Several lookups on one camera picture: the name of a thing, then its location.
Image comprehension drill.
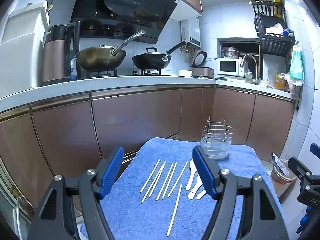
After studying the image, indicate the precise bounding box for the white microwave oven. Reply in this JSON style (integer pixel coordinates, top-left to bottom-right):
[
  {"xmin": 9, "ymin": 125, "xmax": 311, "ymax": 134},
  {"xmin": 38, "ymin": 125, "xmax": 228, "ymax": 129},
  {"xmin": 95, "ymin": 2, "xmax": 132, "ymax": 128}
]
[{"xmin": 216, "ymin": 58, "xmax": 245, "ymax": 77}]

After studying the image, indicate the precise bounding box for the white plastic storage box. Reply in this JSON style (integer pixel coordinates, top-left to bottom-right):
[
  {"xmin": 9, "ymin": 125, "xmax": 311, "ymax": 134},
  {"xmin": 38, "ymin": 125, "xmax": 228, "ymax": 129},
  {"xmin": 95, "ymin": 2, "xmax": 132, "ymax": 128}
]
[
  {"xmin": 2, "ymin": 1, "xmax": 49, "ymax": 44},
  {"xmin": 0, "ymin": 31, "xmax": 47, "ymax": 98}
]

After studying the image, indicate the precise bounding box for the group of wooden chopsticks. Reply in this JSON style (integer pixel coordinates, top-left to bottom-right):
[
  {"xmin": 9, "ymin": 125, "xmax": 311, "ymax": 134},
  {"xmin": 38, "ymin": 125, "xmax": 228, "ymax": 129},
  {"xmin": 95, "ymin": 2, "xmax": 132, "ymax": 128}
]
[{"xmin": 140, "ymin": 159, "xmax": 188, "ymax": 237}]

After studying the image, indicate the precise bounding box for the brown rice cooker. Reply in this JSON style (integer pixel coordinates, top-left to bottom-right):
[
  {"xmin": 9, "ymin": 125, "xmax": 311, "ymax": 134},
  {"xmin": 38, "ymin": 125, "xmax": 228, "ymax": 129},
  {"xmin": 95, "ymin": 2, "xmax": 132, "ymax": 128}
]
[{"xmin": 192, "ymin": 50, "xmax": 215, "ymax": 78}]

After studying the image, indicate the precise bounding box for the clear plastic bag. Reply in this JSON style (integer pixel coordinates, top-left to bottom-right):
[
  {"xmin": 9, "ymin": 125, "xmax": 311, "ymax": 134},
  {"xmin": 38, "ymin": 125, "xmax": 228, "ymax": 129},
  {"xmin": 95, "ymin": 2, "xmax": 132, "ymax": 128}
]
[{"xmin": 279, "ymin": 73, "xmax": 303, "ymax": 98}]

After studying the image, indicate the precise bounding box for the steel kitchen faucet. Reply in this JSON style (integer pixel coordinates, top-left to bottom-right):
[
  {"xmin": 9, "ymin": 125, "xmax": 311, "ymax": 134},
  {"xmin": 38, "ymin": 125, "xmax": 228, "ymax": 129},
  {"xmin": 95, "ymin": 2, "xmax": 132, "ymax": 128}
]
[{"xmin": 240, "ymin": 54, "xmax": 262, "ymax": 85}]

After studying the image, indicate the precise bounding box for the teal hanging bag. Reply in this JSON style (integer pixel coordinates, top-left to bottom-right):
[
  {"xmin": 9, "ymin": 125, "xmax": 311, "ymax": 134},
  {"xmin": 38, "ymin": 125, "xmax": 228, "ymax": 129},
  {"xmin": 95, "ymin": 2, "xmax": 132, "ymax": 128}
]
[{"xmin": 289, "ymin": 45, "xmax": 305, "ymax": 83}]

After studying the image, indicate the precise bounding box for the blue and white salt bag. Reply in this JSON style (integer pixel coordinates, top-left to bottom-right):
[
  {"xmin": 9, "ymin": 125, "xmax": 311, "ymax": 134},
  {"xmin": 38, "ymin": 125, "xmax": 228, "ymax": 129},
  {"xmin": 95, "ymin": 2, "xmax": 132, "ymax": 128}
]
[{"xmin": 71, "ymin": 57, "xmax": 78, "ymax": 80}]

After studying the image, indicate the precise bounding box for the black wok with lid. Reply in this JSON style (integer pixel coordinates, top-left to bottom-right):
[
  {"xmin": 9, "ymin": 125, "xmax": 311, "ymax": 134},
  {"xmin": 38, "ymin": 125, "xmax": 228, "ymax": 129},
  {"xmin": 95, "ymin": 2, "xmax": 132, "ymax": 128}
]
[{"xmin": 132, "ymin": 41, "xmax": 187, "ymax": 70}]

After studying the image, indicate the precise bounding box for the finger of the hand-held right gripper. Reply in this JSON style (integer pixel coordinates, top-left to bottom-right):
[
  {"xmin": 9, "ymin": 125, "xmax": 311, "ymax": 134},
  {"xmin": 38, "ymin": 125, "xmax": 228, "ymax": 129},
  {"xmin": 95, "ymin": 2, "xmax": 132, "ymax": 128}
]
[
  {"xmin": 287, "ymin": 156, "xmax": 313, "ymax": 181},
  {"xmin": 309, "ymin": 142, "xmax": 320, "ymax": 159}
]

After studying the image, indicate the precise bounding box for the yellow detergent bottle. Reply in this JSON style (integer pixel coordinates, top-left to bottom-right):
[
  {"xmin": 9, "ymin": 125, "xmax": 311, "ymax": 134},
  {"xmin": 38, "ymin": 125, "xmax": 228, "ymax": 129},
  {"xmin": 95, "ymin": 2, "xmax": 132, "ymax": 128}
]
[{"xmin": 275, "ymin": 70, "xmax": 287, "ymax": 90}]

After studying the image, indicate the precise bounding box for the gas stove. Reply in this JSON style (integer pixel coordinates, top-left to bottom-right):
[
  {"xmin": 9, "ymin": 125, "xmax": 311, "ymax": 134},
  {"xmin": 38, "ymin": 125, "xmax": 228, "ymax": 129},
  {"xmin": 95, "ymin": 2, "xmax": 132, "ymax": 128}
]
[{"xmin": 75, "ymin": 69, "xmax": 175, "ymax": 78}]

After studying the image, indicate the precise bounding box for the steel pot with lid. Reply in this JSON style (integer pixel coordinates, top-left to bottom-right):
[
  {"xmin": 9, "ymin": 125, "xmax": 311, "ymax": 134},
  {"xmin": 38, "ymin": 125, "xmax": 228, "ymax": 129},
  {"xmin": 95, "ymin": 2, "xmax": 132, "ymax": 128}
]
[{"xmin": 221, "ymin": 46, "xmax": 241, "ymax": 58}]

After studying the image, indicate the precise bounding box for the white water heater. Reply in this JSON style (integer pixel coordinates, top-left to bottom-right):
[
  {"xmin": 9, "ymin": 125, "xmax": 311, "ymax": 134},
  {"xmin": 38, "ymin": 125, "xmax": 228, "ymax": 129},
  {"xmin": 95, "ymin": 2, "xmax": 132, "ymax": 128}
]
[{"xmin": 180, "ymin": 17, "xmax": 202, "ymax": 49}]

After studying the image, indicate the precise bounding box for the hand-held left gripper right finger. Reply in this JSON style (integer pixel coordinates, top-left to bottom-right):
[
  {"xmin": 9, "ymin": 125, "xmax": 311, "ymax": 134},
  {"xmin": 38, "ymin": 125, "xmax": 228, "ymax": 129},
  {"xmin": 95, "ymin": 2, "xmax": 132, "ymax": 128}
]
[{"xmin": 192, "ymin": 145, "xmax": 290, "ymax": 240}]

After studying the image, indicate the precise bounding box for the crumpled snack packet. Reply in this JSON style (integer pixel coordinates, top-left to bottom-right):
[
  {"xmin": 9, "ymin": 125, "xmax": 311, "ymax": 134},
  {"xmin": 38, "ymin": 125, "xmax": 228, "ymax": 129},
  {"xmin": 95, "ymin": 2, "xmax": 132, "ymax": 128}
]
[{"xmin": 271, "ymin": 152, "xmax": 289, "ymax": 175}]

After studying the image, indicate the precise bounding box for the person's right hand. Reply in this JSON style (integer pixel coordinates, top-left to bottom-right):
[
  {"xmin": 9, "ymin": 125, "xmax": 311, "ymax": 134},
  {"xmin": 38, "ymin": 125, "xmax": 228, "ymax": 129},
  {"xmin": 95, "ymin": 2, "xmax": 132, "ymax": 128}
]
[{"xmin": 296, "ymin": 206, "xmax": 316, "ymax": 235}]

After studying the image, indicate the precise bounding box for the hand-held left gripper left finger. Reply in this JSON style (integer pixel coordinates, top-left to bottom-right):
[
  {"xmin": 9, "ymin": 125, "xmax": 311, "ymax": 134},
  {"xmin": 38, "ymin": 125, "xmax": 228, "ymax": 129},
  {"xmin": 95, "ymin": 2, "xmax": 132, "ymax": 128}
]
[{"xmin": 27, "ymin": 146, "xmax": 125, "ymax": 240}]

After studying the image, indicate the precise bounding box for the black range hood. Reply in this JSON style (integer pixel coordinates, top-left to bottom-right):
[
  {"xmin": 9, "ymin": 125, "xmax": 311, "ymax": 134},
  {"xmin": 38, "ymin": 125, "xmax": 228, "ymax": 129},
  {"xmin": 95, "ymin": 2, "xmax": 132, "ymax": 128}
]
[{"xmin": 71, "ymin": 0, "xmax": 182, "ymax": 44}]

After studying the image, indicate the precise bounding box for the brown soy milk maker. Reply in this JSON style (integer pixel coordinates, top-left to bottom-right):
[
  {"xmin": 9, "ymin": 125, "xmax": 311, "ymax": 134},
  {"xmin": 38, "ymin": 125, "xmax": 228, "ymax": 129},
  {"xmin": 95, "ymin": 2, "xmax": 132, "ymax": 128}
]
[{"xmin": 41, "ymin": 21, "xmax": 81, "ymax": 85}]

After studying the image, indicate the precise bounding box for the white cloth on rack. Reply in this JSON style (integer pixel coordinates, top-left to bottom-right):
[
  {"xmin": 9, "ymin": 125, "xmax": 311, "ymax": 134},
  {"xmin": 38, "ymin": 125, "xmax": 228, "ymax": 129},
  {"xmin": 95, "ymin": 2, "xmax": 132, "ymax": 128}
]
[{"xmin": 265, "ymin": 23, "xmax": 287, "ymax": 34}]

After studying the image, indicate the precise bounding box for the brass wok with steel handle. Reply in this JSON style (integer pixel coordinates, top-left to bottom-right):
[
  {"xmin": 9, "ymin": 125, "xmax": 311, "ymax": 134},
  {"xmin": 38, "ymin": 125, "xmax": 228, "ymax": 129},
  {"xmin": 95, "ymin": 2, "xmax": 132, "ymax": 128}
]
[{"xmin": 76, "ymin": 30, "xmax": 146, "ymax": 72}]

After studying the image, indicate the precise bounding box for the metal wire utensil holder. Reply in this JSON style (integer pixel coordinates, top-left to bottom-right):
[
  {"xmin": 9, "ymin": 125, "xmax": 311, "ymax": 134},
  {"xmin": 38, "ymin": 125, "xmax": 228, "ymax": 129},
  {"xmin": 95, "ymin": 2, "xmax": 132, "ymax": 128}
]
[{"xmin": 200, "ymin": 117, "xmax": 233, "ymax": 160}]

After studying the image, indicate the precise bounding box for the trash bin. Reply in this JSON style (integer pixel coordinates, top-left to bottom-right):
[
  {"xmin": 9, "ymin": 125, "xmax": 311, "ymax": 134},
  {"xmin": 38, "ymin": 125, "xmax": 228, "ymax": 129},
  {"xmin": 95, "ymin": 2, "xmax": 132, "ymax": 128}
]
[{"xmin": 271, "ymin": 159, "xmax": 297, "ymax": 186}]

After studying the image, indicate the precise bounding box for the blue towel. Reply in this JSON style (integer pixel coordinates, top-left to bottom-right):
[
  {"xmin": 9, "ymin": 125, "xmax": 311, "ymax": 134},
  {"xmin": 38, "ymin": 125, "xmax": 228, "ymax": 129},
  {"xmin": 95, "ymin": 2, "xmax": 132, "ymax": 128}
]
[{"xmin": 80, "ymin": 137, "xmax": 288, "ymax": 240}]

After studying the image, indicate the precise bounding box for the black dish rack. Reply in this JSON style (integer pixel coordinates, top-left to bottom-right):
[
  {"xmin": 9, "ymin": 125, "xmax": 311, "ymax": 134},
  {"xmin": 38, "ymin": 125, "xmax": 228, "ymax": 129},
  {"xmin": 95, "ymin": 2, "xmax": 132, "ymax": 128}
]
[{"xmin": 250, "ymin": 0, "xmax": 295, "ymax": 57}]

